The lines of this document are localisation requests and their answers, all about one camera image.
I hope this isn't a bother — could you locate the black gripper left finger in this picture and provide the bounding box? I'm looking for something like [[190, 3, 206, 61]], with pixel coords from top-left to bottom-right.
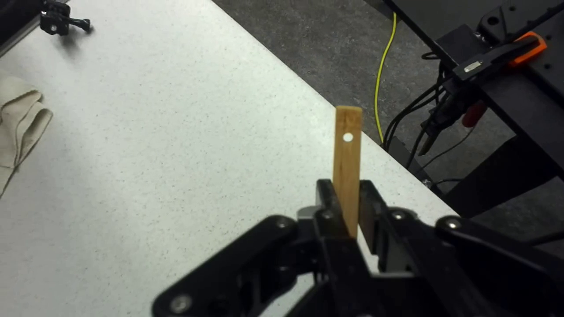
[[153, 177, 368, 317]]

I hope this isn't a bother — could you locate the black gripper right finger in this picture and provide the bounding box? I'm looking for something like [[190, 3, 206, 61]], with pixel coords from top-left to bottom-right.
[[357, 179, 564, 317]]

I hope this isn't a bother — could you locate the black clamp with orange handle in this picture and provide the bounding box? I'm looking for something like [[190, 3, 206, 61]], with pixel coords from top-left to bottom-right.
[[451, 30, 549, 81]]

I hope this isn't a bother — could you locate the black perforated table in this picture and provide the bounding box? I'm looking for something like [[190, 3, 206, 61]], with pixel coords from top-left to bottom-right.
[[384, 0, 564, 177]]

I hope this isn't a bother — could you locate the small black camera mount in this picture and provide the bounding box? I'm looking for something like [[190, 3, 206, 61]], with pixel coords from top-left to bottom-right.
[[38, 0, 95, 37]]

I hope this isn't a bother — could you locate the yellow cable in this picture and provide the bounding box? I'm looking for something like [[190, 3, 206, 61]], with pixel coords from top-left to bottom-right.
[[373, 10, 399, 146]]

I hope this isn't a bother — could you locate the wooden spatula with yellow head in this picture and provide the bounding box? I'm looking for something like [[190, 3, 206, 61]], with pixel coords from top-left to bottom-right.
[[331, 104, 364, 239]]

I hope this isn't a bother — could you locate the beige cloth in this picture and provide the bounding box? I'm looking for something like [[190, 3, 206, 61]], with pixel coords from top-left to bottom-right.
[[0, 68, 54, 199]]

